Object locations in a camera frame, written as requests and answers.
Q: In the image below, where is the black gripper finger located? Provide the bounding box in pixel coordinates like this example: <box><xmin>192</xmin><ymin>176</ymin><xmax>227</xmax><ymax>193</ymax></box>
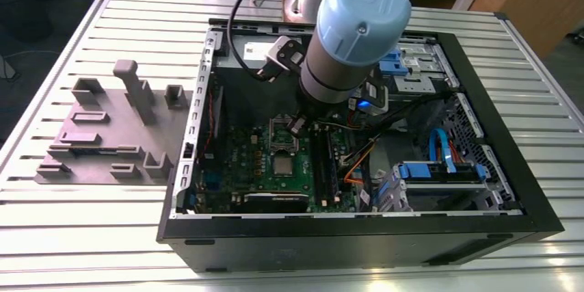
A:
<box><xmin>285</xmin><ymin>114</ymin><xmax>308</xmax><ymax>136</ymax></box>

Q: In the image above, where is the silver CPU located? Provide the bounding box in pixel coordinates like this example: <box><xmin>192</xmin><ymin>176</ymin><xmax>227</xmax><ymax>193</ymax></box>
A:
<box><xmin>272</xmin><ymin>157</ymin><xmax>297</xmax><ymax>175</ymax></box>

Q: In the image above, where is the CPU socket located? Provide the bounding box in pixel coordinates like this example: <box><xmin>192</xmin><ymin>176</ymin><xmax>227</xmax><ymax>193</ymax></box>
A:
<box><xmin>269</xmin><ymin>153</ymin><xmax>301</xmax><ymax>178</ymax></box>

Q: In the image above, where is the black RAM slot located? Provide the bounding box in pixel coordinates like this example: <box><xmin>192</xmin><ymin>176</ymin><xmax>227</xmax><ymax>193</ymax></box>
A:
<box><xmin>321</xmin><ymin>126</ymin><xmax>343</xmax><ymax>202</ymax></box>
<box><xmin>309</xmin><ymin>126</ymin><xmax>333</xmax><ymax>204</ymax></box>

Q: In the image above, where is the grey power supply unit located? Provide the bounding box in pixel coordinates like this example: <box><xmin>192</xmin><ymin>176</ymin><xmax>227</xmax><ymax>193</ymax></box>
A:
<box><xmin>212</xmin><ymin>34</ymin><xmax>316</xmax><ymax>122</ymax></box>

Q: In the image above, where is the green motherboard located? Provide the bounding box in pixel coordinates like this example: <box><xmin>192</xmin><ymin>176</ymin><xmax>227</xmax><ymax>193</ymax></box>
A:
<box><xmin>195</xmin><ymin>122</ymin><xmax>361</xmax><ymax>214</ymax></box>

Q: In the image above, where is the black graphics card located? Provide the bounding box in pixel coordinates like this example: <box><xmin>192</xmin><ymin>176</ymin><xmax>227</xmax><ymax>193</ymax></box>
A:
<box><xmin>229</xmin><ymin>191</ymin><xmax>311</xmax><ymax>214</ymax></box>

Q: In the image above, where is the grey metal disk bay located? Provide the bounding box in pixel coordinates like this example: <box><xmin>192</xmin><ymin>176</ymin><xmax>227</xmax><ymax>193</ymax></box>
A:
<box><xmin>391</xmin><ymin>161</ymin><xmax>505</xmax><ymax>213</ymax></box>
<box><xmin>364</xmin><ymin>34</ymin><xmax>461</xmax><ymax>112</ymax></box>

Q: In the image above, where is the hard disk in blue carrier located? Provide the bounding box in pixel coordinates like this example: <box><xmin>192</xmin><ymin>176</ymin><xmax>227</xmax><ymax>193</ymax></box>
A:
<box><xmin>395</xmin><ymin>163</ymin><xmax>488</xmax><ymax>184</ymax></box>

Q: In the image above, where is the black PC case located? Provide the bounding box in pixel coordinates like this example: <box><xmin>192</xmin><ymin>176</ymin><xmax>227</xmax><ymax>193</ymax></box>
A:
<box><xmin>156</xmin><ymin>17</ymin><xmax>565</xmax><ymax>273</ymax></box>

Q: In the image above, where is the grey parts rack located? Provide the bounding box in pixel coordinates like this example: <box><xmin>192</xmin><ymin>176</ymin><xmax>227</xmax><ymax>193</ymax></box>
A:
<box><xmin>33</xmin><ymin>59</ymin><xmax>192</xmax><ymax>186</ymax></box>

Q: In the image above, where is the RAM stick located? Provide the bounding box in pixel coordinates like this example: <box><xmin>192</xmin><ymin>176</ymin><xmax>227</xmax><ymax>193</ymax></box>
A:
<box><xmin>68</xmin><ymin>147</ymin><xmax>123</xmax><ymax>157</ymax></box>

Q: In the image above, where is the wooden cabinet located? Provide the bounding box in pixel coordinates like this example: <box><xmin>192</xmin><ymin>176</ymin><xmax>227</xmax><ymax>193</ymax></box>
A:
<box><xmin>469</xmin><ymin>0</ymin><xmax>584</xmax><ymax>59</ymax></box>

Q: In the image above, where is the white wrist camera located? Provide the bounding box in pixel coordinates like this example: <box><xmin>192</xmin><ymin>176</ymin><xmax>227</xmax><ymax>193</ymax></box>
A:
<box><xmin>355</xmin><ymin>79</ymin><xmax>392</xmax><ymax>116</ymax></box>
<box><xmin>263</xmin><ymin>34</ymin><xmax>305</xmax><ymax>75</ymax></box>

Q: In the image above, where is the black camera cable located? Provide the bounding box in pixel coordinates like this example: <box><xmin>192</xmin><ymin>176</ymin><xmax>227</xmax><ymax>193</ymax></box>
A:
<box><xmin>227</xmin><ymin>0</ymin><xmax>279</xmax><ymax>83</ymax></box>

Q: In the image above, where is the black sleeved cable bundle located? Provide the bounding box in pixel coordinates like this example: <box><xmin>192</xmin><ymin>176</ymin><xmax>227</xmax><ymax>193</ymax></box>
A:
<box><xmin>341</xmin><ymin>92</ymin><xmax>457</xmax><ymax>166</ymax></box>

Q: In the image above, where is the orange wire bundle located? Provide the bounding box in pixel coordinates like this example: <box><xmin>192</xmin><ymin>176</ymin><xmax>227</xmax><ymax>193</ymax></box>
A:
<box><xmin>343</xmin><ymin>164</ymin><xmax>365</xmax><ymax>187</ymax></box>

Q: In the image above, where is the red black twisted wire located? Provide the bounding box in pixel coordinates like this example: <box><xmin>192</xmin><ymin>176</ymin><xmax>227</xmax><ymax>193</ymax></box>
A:
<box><xmin>201</xmin><ymin>86</ymin><xmax>216</xmax><ymax>156</ymax></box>

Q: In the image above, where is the blue SATA wire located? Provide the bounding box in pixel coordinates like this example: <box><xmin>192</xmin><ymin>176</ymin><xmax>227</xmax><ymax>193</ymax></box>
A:
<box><xmin>372</xmin><ymin>182</ymin><xmax>389</xmax><ymax>211</ymax></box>
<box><xmin>428</xmin><ymin>128</ymin><xmax>459</xmax><ymax>174</ymax></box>

